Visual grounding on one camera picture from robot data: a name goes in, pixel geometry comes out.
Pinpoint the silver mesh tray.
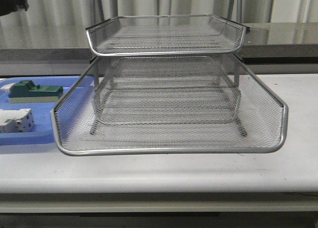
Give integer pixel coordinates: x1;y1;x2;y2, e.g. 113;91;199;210
94;87;240;126
86;14;248;57
51;54;288;156

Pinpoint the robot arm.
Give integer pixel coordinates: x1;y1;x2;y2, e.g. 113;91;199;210
0;0;29;16

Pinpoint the blue plastic tray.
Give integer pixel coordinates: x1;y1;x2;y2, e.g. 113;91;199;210
0;76;79;146

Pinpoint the grey stone counter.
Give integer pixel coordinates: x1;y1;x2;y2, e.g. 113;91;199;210
0;22;318;64

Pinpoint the white circuit breaker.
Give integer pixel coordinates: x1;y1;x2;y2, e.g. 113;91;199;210
0;108;34;133

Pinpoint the silver metal rack frame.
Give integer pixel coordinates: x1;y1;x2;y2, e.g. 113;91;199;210
89;0;248;137

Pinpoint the green and beige switch block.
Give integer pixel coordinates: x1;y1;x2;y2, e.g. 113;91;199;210
0;80;64;103

